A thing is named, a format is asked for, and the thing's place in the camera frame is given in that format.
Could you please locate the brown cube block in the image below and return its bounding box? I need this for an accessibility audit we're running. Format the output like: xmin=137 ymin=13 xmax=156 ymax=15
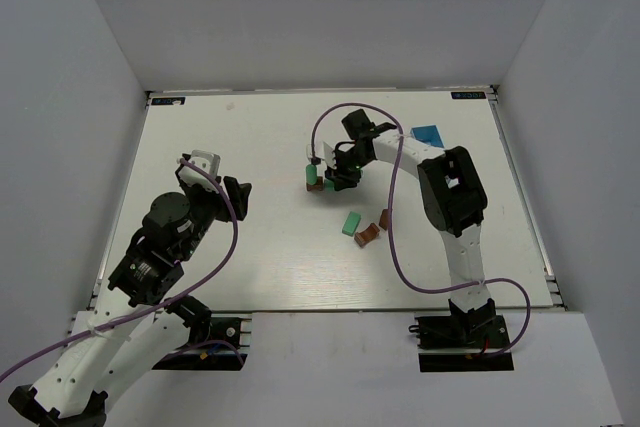
xmin=306 ymin=179 xmax=324 ymax=192

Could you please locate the green small block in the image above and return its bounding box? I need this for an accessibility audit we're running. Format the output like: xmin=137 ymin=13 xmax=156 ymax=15
xmin=305 ymin=163 xmax=318 ymax=186

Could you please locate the green long block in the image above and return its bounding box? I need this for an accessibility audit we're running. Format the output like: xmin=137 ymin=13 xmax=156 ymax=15
xmin=341 ymin=211 xmax=361 ymax=237

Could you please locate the blue plastic box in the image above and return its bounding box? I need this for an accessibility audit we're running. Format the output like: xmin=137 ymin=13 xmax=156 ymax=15
xmin=410 ymin=124 xmax=445 ymax=149

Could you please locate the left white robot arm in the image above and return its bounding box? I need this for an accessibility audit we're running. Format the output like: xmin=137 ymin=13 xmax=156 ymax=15
xmin=8 ymin=169 xmax=252 ymax=426

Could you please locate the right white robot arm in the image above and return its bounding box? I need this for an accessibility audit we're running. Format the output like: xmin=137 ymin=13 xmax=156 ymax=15
xmin=323 ymin=109 xmax=495 ymax=346

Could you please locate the brown small block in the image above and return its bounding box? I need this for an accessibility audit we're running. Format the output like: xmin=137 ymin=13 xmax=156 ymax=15
xmin=378 ymin=208 xmax=390 ymax=231

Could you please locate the brown arch block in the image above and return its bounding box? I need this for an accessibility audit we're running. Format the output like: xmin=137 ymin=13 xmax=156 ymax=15
xmin=354 ymin=223 xmax=380 ymax=248

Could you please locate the right blue corner label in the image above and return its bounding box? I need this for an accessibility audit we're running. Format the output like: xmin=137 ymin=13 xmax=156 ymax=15
xmin=451 ymin=91 xmax=486 ymax=100

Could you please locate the blue corner label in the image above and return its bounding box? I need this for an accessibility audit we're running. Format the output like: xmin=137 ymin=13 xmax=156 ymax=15
xmin=451 ymin=91 xmax=486 ymax=100
xmin=151 ymin=97 xmax=186 ymax=106

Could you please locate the left blue corner label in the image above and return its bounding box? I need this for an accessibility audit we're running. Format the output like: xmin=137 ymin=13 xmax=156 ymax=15
xmin=151 ymin=97 xmax=186 ymax=106

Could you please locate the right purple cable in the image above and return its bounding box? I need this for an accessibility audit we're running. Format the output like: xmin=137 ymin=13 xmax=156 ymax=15
xmin=309 ymin=102 xmax=532 ymax=359

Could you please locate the purple cable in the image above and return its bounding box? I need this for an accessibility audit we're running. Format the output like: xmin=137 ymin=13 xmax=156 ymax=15
xmin=0 ymin=158 xmax=239 ymax=388
xmin=309 ymin=102 xmax=532 ymax=359

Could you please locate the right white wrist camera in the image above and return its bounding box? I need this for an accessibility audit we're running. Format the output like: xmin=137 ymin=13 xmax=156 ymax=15
xmin=306 ymin=141 xmax=335 ymax=168

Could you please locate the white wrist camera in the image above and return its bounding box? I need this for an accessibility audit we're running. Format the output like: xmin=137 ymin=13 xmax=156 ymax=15
xmin=175 ymin=150 xmax=221 ymax=190
xmin=306 ymin=141 xmax=335 ymax=168

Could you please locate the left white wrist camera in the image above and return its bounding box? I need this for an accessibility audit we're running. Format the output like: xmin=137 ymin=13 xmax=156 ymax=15
xmin=175 ymin=150 xmax=221 ymax=190

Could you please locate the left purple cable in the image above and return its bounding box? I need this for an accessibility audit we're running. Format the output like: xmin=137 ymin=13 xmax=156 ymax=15
xmin=0 ymin=158 xmax=239 ymax=388

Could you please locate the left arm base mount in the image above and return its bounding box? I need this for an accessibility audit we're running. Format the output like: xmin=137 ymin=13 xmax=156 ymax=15
xmin=152 ymin=314 xmax=252 ymax=372

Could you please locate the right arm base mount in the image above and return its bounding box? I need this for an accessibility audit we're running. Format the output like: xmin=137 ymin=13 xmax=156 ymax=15
xmin=408 ymin=315 xmax=514 ymax=373

